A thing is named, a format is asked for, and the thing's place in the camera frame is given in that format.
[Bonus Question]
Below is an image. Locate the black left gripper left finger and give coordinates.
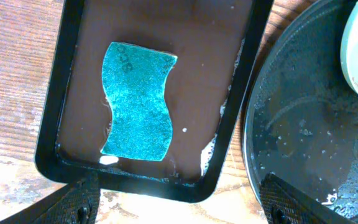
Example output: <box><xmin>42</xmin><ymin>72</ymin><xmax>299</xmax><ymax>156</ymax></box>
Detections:
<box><xmin>0</xmin><ymin>172</ymin><xmax>101</xmax><ymax>224</ymax></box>

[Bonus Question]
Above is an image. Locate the rectangular black water tray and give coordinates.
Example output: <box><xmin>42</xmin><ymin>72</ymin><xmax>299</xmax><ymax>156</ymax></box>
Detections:
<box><xmin>34</xmin><ymin>1</ymin><xmax>273</xmax><ymax>203</ymax></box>

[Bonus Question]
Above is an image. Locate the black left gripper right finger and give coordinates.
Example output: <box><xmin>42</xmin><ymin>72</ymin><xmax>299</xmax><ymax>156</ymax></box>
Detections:
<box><xmin>259</xmin><ymin>174</ymin><xmax>356</xmax><ymax>224</ymax></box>

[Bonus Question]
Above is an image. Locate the round black tray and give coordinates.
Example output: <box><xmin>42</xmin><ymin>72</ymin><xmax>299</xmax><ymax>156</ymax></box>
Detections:
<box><xmin>243</xmin><ymin>1</ymin><xmax>358</xmax><ymax>223</ymax></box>

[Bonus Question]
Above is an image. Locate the green and yellow sponge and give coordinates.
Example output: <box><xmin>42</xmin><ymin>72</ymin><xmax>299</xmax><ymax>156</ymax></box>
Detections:
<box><xmin>101</xmin><ymin>42</ymin><xmax>177</xmax><ymax>161</ymax></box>

